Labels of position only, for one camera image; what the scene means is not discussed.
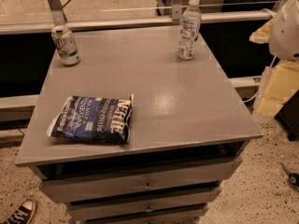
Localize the bottom grey drawer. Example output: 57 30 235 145
85 204 208 224

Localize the grey drawer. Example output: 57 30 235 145
67 187 221 220
85 204 208 224
39 157 242 203

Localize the blue Kettle chip bag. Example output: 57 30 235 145
47 95 134 144

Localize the grey drawer cabinet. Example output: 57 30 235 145
14 24 263 224

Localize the top grey drawer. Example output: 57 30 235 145
39 157 242 203

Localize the black canvas sneaker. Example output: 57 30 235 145
1 200 37 224

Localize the clear plastic water bottle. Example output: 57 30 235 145
178 0 202 60

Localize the black tool on floor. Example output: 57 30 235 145
280 163 299 187

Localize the green soda can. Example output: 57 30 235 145
51 25 80 65

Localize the metal railing frame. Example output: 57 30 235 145
0 0 299 35

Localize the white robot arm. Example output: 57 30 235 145
249 0 299 118

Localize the middle grey drawer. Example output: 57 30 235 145
67 187 221 220

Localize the white cable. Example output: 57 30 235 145
242 55 278 104

